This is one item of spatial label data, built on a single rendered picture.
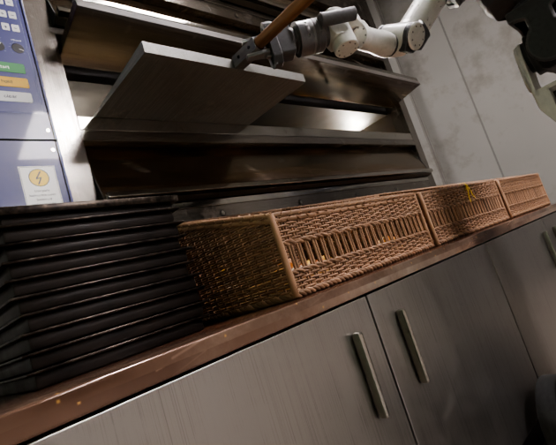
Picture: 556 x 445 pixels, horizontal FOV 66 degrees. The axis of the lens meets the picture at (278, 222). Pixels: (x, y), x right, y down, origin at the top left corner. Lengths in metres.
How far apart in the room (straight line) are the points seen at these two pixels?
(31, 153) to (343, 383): 0.83
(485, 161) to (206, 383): 3.71
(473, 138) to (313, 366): 3.59
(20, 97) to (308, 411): 0.93
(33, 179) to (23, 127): 0.13
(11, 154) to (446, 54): 3.75
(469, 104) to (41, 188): 3.62
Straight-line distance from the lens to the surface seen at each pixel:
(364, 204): 0.95
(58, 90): 1.27
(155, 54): 1.06
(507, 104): 4.08
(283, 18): 1.10
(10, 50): 1.26
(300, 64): 1.76
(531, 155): 4.01
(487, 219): 1.55
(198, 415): 0.55
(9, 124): 1.15
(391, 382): 0.81
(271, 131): 1.62
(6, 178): 1.09
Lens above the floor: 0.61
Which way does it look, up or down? 8 degrees up
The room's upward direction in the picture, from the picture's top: 18 degrees counter-clockwise
